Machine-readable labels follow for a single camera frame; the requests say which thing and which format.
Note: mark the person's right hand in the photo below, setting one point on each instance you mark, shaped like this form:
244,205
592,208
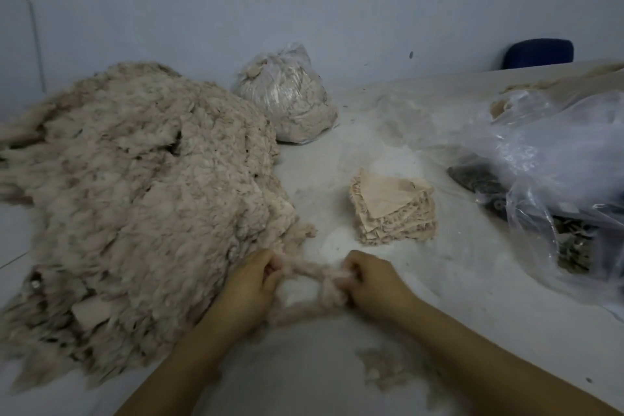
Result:
380,286

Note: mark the person's left hand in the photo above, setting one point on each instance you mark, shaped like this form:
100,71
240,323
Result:
244,292

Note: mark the beige fabric piece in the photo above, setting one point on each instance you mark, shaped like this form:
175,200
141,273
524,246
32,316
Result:
310,292

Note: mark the stack of sorted beige pieces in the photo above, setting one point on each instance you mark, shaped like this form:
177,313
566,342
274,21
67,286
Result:
390,206

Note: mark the large pile beige fabric scraps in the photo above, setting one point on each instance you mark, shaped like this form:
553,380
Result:
136,196

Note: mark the person's right forearm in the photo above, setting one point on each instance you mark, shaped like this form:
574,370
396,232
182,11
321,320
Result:
507,367

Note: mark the person's left forearm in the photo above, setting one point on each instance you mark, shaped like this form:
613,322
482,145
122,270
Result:
180,372

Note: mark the beige fur pile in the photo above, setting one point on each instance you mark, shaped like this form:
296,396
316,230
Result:
561,87

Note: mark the clear bag of beige scraps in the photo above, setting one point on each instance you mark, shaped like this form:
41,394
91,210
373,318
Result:
291,94

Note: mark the large clear plastic bag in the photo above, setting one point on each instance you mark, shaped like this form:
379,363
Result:
565,152

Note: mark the blue chair back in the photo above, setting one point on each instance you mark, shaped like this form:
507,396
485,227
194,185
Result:
538,53

